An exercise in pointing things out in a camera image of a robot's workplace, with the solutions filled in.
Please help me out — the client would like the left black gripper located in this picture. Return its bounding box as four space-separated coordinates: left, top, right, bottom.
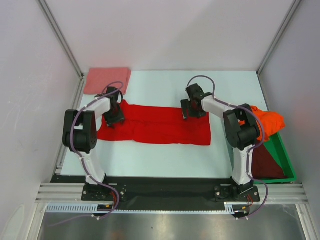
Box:
103 104 126 128

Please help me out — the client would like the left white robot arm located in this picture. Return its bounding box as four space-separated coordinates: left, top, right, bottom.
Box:
62 86 125 200

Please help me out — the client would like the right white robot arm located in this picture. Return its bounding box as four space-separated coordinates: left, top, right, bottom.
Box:
180 83 262 201

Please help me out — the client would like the folded pink t-shirt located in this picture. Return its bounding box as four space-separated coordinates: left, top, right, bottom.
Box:
83 67 132 95

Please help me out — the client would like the orange t-shirt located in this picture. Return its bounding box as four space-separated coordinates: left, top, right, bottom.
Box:
250 105 286 143

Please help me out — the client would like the green plastic bin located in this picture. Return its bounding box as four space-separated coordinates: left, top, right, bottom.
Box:
258 133 297 184

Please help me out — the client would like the dark red t-shirt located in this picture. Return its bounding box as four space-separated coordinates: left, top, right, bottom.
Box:
251 145 288 180

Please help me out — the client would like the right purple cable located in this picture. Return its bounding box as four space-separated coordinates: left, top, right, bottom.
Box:
186 75 270 201

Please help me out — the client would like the purple cable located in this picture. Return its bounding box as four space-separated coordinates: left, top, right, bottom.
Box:
186 75 270 201
69 81 126 187

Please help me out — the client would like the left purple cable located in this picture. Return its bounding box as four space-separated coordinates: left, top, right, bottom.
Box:
69 81 126 187

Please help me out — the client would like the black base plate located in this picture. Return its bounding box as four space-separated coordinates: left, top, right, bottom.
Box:
50 175 260 211

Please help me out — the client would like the left aluminium side rail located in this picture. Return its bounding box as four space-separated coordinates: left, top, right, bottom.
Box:
52 74 86 176

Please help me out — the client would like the left aluminium frame post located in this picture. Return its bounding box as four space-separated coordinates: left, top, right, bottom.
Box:
34 0 85 78

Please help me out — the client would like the aluminium frame post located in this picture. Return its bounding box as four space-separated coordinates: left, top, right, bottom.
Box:
34 0 85 78
256 0 303 77

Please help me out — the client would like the slotted cable duct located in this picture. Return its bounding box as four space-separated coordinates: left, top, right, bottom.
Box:
46 201 253 215

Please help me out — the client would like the aluminium front rail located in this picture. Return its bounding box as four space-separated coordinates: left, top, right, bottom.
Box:
35 183 309 205

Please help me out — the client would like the right aluminium frame post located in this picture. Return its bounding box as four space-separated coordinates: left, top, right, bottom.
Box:
256 0 303 77

